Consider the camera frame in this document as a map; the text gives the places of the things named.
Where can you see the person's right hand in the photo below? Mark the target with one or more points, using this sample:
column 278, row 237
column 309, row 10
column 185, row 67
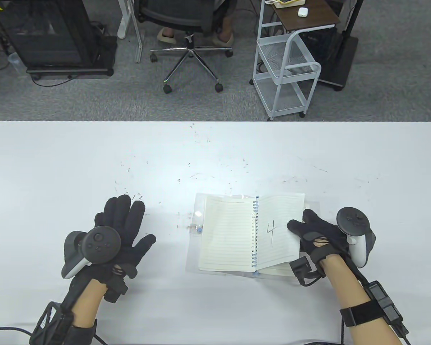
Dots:
column 319, row 233

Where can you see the person's left hand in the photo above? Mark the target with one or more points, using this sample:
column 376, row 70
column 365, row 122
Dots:
column 128, row 220

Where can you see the spiral notebook with clear cover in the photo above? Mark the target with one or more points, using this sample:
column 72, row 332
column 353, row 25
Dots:
column 230, row 233

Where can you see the person's right forearm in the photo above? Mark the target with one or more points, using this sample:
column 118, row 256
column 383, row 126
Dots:
column 348, row 287

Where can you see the person's left forearm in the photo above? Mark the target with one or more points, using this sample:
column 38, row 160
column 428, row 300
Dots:
column 90, row 302

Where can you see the dark grey right hand controller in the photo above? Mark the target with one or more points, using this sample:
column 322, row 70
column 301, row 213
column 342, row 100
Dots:
column 353, row 220

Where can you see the dark grey hand controller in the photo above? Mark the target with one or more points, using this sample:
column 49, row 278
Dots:
column 100, row 244
column 353, row 220

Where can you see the dark grey left hand controller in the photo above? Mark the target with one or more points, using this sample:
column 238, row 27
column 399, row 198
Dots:
column 100, row 244

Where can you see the black monitor stand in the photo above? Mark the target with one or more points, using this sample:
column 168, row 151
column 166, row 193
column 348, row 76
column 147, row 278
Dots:
column 341, row 61

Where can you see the beige slipper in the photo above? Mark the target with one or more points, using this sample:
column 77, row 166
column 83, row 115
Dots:
column 223, row 41
column 165, row 38

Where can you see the clear plastic cup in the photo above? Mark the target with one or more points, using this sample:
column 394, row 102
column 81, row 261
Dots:
column 13, row 61

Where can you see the black rolling cabinet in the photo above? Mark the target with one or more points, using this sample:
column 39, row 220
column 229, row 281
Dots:
column 46, row 32

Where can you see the black office chair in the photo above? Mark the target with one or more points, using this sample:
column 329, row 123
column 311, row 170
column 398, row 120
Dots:
column 176, row 14

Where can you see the white cart with wooden top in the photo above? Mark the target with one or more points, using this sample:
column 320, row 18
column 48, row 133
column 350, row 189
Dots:
column 309, row 19

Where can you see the white earbuds case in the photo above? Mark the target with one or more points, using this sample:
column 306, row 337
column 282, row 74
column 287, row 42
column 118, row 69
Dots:
column 302, row 12

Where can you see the cream power strip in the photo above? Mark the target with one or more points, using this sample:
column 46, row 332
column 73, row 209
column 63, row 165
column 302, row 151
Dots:
column 285, row 3

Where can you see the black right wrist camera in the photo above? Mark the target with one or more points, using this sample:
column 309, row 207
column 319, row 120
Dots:
column 384, row 305

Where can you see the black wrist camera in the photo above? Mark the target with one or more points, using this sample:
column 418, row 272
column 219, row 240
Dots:
column 384, row 305
column 48, row 323

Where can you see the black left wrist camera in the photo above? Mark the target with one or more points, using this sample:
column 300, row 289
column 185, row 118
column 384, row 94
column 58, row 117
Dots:
column 48, row 323

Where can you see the white desk frame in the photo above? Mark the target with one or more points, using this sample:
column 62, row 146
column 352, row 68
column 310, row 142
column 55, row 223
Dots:
column 124, row 18

